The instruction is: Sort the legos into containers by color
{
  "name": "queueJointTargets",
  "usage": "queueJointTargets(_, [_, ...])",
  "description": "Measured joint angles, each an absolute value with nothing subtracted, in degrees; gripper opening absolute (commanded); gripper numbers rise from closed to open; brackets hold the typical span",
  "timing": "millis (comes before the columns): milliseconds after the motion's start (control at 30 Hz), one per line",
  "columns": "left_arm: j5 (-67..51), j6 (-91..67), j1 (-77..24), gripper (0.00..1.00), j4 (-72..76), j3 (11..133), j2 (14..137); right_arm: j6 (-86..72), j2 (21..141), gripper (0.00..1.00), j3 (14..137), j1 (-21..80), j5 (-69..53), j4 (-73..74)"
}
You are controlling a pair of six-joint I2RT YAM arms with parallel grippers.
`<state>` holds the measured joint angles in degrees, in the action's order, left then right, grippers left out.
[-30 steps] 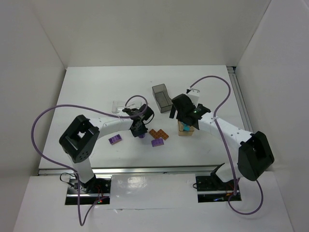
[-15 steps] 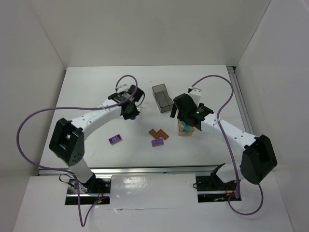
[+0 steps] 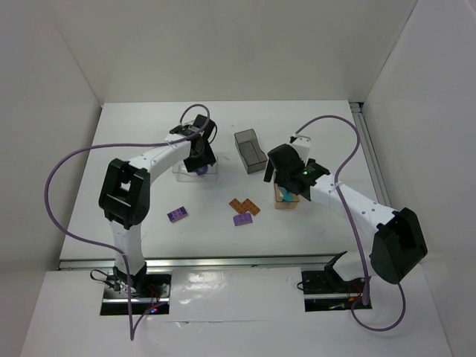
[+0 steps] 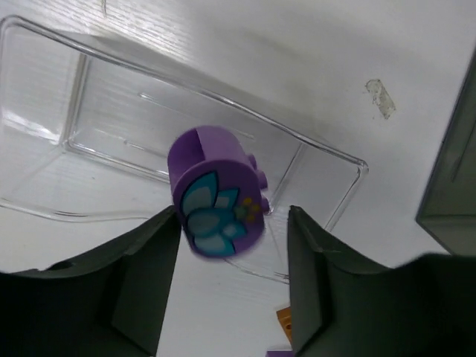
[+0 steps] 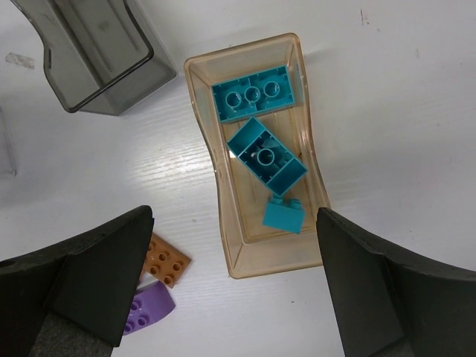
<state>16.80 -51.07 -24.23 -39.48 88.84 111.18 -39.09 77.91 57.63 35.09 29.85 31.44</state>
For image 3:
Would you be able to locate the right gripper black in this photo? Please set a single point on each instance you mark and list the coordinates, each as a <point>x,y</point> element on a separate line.
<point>291,187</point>

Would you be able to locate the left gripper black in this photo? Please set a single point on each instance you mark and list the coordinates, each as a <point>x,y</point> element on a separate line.
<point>199,161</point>

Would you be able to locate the purple rounded printed lego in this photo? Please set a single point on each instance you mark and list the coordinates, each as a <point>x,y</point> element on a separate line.
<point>202,170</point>

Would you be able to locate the small teal lego brick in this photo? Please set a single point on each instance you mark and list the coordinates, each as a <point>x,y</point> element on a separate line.
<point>286,195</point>

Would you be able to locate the light purple curved lego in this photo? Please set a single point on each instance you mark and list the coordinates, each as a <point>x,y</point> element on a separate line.
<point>242,219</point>

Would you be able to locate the purple lego brick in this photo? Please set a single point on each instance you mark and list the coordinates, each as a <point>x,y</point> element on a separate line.
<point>177,214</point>

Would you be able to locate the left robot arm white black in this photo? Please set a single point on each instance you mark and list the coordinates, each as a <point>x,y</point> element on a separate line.
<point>125,194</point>

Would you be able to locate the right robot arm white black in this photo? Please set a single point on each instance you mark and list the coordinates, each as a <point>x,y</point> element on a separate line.
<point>396,238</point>

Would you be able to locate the clear plastic container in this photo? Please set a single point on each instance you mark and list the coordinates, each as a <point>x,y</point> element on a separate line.
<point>182,175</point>

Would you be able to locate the dark grey plastic container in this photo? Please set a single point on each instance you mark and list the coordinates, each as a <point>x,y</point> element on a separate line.
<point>253,158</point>

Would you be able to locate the amber plastic container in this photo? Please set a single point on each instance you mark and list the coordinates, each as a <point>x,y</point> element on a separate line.
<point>280,205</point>

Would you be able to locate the orange flat lego plate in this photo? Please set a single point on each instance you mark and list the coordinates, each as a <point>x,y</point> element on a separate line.
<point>247,206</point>

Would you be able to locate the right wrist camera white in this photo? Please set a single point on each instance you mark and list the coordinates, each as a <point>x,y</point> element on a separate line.
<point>302,145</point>

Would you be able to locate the aluminium rail front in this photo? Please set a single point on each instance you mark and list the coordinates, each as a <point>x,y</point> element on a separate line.
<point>207,262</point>

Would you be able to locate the aluminium rail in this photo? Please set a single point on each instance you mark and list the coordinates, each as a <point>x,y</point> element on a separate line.
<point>207,262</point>
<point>369,152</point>

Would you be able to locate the aluminium rail right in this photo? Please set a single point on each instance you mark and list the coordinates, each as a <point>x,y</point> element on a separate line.
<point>369,152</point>

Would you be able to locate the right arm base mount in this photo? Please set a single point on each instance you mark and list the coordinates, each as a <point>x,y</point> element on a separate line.
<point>322,293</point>

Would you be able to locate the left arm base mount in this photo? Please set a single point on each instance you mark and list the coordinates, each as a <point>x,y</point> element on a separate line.
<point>153,294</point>

